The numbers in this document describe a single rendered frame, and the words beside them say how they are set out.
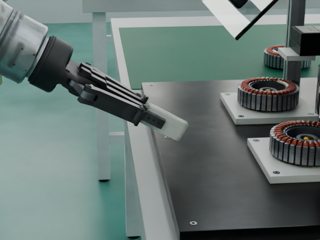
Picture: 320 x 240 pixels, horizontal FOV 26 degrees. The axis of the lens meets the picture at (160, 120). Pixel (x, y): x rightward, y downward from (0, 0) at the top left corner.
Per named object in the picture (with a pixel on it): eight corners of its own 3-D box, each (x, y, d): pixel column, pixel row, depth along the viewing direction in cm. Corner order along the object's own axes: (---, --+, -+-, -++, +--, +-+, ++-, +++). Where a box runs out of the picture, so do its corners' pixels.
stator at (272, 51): (285, 56, 173) (286, 41, 172) (320, 65, 165) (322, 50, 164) (253, 63, 167) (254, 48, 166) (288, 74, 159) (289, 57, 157)
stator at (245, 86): (249, 115, 122) (250, 95, 121) (228, 96, 132) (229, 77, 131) (308, 110, 125) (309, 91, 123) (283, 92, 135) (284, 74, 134)
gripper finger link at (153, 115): (135, 103, 100) (136, 109, 97) (165, 118, 101) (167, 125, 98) (130, 111, 100) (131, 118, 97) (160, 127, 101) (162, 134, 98)
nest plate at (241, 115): (235, 125, 121) (235, 118, 121) (220, 98, 135) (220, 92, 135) (318, 122, 123) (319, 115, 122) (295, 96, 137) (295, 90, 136)
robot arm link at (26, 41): (-20, 75, 92) (21, 95, 94) (11, 15, 90) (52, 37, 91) (-11, 57, 101) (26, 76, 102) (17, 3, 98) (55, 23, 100)
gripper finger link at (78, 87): (65, 64, 96) (64, 74, 91) (99, 81, 98) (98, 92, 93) (58, 79, 97) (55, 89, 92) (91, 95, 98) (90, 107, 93)
